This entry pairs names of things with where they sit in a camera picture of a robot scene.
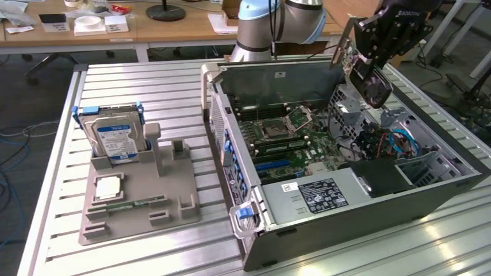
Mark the silver CPU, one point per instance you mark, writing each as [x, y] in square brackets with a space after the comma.
[108, 188]

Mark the beige tape roll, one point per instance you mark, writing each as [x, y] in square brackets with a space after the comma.
[72, 3]

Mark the black floor stand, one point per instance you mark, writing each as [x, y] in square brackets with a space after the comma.
[457, 82]

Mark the perforated metal drive cage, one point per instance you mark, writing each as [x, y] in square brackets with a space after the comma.
[353, 120]

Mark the red packet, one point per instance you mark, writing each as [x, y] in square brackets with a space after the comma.
[119, 8]

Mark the hard disk with blue caddy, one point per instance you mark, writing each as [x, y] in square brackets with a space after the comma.
[115, 138]

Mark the grey power supply unit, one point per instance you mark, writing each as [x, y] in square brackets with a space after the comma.
[283, 207]

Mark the grey metal disk bay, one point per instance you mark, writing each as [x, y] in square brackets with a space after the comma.
[430, 169]

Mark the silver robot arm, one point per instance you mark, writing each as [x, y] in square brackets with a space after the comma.
[256, 31]

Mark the black chair base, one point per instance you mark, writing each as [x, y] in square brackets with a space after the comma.
[50, 60]

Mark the blue plastic release latch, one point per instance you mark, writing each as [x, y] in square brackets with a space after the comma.
[244, 214]

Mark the flat white box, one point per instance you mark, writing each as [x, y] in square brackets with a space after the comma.
[90, 31]

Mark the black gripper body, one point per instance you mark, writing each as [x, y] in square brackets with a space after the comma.
[410, 8]

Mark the black lamp base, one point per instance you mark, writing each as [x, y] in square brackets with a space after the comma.
[164, 14]

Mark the white electrical box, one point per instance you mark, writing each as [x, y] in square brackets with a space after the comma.
[417, 54]

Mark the clear plastic bag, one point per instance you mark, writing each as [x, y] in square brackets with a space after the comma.
[15, 15]

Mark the CPU socket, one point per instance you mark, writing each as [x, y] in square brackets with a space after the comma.
[274, 129]

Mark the metal socket cover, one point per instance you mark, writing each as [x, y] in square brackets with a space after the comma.
[299, 113]

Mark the open black PC case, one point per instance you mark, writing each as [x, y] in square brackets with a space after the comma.
[345, 230]

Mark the white desk frame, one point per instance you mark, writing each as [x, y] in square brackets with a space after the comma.
[481, 66]

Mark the black graphics card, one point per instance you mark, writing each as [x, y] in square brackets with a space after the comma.
[378, 86]

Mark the blue expansion slot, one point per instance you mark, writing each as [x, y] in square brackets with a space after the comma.
[272, 164]

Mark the green RAM stick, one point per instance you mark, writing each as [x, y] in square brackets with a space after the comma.
[127, 204]

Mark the green motherboard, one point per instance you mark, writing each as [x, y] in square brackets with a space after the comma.
[307, 156]

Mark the white and red card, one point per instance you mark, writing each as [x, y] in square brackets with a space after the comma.
[19, 29]

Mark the white paper stack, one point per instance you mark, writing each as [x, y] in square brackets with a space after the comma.
[222, 27]

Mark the silver chipset heatsink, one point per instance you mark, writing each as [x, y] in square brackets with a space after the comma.
[317, 169]

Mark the white labelled box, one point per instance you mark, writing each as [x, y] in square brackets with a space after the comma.
[115, 24]

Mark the grey plastic parts rack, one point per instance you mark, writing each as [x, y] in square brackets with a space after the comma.
[146, 201]

